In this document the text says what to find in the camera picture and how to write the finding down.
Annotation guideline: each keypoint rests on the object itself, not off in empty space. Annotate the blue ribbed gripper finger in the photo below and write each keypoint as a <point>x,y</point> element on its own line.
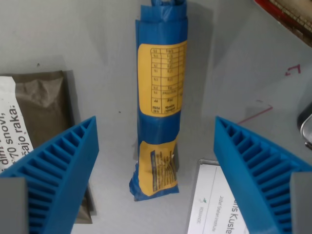
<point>65,168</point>
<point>251,170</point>

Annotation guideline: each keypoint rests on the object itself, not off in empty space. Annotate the blue bag with yellow label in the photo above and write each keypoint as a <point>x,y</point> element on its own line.
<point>159,126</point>

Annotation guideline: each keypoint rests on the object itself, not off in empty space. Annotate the white name badge card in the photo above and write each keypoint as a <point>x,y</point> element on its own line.
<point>214,202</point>

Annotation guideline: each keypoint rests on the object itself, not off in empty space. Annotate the shiny grey metal object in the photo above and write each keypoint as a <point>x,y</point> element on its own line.
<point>307,131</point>

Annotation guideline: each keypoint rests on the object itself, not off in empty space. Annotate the brown tobacco pouch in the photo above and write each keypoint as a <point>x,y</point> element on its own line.
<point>46,97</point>

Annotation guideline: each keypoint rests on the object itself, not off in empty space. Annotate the red flat case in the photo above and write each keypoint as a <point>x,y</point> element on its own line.
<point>290,14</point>

